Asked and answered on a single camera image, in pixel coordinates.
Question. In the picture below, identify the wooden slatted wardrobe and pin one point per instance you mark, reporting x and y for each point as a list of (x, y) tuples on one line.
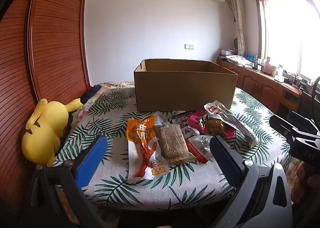
[(57, 43)]

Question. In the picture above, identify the dark round fan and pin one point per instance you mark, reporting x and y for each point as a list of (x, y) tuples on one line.
[(235, 44)]

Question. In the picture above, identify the pink bottle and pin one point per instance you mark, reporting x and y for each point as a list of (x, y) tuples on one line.
[(268, 67)]

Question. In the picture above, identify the person's right hand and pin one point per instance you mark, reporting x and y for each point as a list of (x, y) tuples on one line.
[(301, 178)]

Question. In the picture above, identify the blue box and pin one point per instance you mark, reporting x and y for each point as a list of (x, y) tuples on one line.
[(250, 57)]

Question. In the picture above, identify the patterned curtain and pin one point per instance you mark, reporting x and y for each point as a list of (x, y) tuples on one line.
[(237, 18)]

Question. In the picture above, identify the leaf printed bedsheet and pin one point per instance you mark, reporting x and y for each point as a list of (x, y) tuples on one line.
[(112, 108)]

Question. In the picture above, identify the white wall switch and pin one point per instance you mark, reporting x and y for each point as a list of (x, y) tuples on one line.
[(189, 46)]

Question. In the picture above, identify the wooden framed window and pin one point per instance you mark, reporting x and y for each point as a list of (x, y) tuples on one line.
[(282, 30)]

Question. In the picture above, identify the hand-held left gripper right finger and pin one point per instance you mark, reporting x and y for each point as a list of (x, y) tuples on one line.
[(225, 160)]

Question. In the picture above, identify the folded patterned cloth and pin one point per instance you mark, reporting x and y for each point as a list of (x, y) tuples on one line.
[(238, 60)]

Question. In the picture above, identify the yellow plush toy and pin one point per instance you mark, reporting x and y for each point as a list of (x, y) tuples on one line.
[(45, 133)]

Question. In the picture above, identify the pink snack packet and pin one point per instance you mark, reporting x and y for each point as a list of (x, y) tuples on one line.
[(196, 119)]

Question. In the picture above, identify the brown bread packet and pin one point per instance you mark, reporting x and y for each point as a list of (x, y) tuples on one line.
[(215, 125)]

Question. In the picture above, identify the dark folded clothes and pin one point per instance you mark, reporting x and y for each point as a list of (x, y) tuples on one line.
[(91, 93)]

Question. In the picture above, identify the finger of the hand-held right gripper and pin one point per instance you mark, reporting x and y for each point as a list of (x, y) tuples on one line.
[(281, 124)]

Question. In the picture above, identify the white red snack packet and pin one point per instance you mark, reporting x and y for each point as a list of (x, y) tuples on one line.
[(197, 150)]

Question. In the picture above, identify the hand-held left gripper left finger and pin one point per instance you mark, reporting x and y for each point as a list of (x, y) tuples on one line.
[(91, 163)]

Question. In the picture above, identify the purple printed box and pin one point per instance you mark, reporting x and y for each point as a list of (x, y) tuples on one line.
[(226, 52)]

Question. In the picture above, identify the floral quilt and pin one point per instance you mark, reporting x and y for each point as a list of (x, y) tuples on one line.
[(115, 84)]

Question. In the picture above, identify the brown cardboard box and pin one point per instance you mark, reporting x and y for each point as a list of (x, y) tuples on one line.
[(185, 90)]

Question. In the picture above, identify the white blue snack packet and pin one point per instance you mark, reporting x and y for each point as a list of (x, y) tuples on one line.
[(183, 123)]

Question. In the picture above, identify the orange snack packet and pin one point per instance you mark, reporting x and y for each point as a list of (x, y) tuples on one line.
[(142, 148)]

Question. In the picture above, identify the brown biscuit packet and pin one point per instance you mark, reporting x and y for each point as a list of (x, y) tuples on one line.
[(172, 143)]

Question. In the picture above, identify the white grey printed snack packet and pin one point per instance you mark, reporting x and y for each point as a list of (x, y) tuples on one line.
[(237, 125)]

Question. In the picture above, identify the wooden cabinet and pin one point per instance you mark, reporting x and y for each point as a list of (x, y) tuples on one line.
[(252, 80)]

